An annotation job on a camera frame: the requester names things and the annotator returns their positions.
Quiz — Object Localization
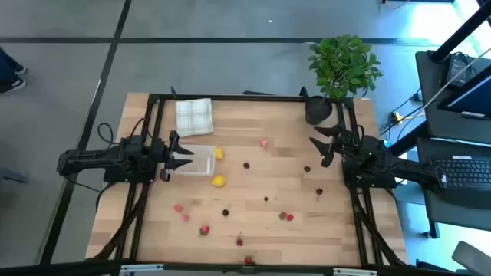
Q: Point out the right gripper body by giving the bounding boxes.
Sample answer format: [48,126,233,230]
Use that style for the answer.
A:
[321,126,362,169]

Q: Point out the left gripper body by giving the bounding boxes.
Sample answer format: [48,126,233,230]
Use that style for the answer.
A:
[154,130,180,182]

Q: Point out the clear plastic tupperware container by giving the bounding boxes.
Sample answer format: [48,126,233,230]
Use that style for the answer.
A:
[168,144,217,177]

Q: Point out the white plaid folded cloth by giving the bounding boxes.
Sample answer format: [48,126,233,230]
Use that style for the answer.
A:
[175,97,215,139]

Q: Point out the green plant in black pot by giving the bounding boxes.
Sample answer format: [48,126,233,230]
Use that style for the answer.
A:
[305,33,384,127]

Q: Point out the black office desk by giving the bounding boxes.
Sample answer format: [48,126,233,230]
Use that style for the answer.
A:
[415,49,491,239]

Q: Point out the black laptop keyboard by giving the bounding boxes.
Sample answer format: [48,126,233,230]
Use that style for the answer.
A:
[437,155,491,210]

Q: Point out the black computer monitor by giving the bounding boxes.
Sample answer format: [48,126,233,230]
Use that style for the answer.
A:
[437,63,491,120]

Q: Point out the black power adapter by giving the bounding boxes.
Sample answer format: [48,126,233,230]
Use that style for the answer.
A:
[446,52,479,88]

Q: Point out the dark chair leg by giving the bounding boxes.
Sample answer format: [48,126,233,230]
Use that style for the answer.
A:
[0,168,30,185]

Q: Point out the black slanted pole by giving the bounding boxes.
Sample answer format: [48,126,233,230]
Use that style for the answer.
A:
[428,0,491,64]

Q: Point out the grey office chair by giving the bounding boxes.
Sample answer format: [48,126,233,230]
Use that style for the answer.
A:
[416,240,491,276]

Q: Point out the person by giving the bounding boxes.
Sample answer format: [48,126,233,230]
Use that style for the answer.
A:
[0,46,29,95]

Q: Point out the black floor cable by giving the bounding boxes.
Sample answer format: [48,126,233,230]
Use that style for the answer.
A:
[378,87,427,141]

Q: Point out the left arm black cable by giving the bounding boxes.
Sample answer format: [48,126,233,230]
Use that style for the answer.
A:
[97,117,149,149]

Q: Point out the black aluminium rig frame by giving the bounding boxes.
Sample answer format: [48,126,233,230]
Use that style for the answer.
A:
[0,86,491,276]

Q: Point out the silver metal bracket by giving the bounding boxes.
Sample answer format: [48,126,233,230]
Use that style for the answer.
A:
[332,267,379,276]
[119,263,165,274]

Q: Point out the long thin hanging cord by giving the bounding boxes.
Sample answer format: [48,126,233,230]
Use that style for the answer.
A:
[421,48,491,113]

